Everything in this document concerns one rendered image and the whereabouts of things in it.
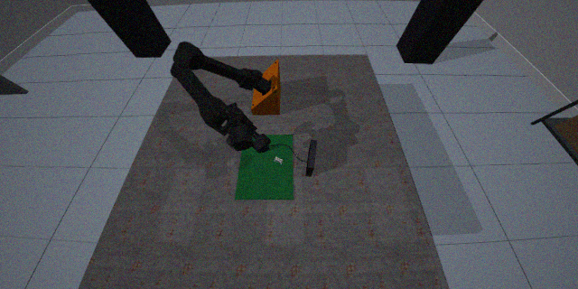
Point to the green circuit board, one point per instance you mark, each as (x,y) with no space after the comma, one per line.
(268,175)

